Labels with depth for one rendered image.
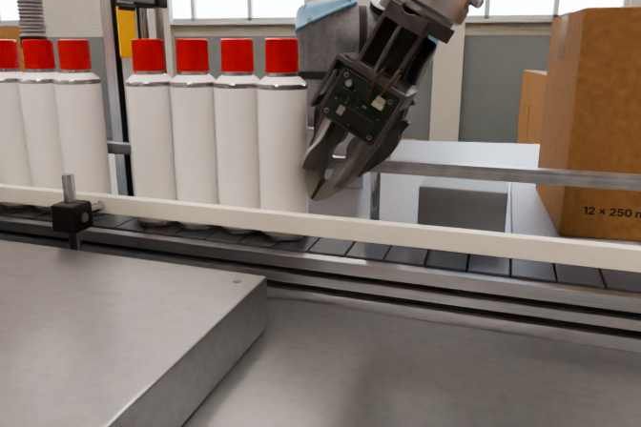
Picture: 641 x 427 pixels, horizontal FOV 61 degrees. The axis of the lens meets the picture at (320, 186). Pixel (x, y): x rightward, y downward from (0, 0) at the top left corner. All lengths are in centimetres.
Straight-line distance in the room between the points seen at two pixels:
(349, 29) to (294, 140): 50
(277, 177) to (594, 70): 38
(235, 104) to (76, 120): 20
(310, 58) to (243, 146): 48
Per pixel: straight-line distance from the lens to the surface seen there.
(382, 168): 58
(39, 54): 73
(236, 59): 58
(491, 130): 616
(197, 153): 60
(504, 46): 610
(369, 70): 47
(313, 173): 56
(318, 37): 103
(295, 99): 55
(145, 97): 62
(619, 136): 73
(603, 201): 74
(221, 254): 58
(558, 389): 47
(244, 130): 57
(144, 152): 63
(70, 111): 69
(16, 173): 77
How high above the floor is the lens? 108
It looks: 14 degrees down
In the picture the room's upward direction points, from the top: straight up
